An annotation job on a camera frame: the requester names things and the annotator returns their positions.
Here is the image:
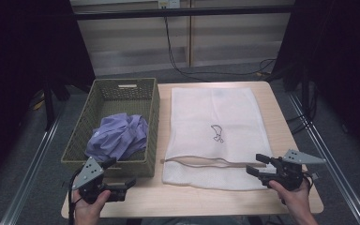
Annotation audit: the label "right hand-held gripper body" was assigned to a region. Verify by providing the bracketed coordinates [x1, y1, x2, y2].
[262, 148, 327, 192]

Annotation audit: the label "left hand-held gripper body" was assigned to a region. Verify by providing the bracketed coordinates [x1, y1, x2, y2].
[71, 156, 129, 204]

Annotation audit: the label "purple garment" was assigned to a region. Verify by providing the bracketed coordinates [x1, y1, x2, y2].
[84, 112, 150, 163]

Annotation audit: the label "green woven basket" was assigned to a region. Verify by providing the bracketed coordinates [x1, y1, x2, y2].
[60, 78, 161, 178]

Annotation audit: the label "white mesh laundry bag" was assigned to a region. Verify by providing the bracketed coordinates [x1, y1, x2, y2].
[161, 86, 278, 192]

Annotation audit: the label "person's right hand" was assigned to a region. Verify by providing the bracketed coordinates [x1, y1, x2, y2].
[268, 179, 311, 218]

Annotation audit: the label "person's left hand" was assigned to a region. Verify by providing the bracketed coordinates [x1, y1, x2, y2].
[73, 189, 113, 225]

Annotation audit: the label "black stand leg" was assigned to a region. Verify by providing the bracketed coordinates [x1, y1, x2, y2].
[42, 82, 56, 131]

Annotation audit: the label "yellow floor item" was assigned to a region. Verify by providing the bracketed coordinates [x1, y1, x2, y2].
[31, 89, 46, 111]

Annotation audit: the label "black curtain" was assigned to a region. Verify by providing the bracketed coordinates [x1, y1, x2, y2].
[273, 0, 360, 165]
[0, 0, 97, 190]

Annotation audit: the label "black horizontal bar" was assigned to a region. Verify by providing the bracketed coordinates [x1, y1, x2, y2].
[70, 5, 295, 22]

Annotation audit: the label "right hand-held gripper cable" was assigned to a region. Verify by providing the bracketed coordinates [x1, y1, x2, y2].
[302, 171, 321, 192]

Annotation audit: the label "hand-held gripper cable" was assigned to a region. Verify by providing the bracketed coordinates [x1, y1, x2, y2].
[302, 171, 321, 192]
[67, 168, 86, 225]

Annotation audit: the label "left hand-held gripper cable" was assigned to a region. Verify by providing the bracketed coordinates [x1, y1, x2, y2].
[67, 168, 86, 225]

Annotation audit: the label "metal floor rail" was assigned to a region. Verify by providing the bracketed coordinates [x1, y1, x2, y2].
[288, 93, 360, 225]
[0, 101, 65, 225]

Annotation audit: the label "black floor cables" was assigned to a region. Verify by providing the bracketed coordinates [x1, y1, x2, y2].
[285, 92, 319, 136]

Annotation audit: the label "hanging black cable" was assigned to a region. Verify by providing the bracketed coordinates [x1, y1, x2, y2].
[163, 16, 278, 83]

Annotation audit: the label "white wall socket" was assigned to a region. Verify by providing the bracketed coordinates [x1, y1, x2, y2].
[157, 0, 181, 10]

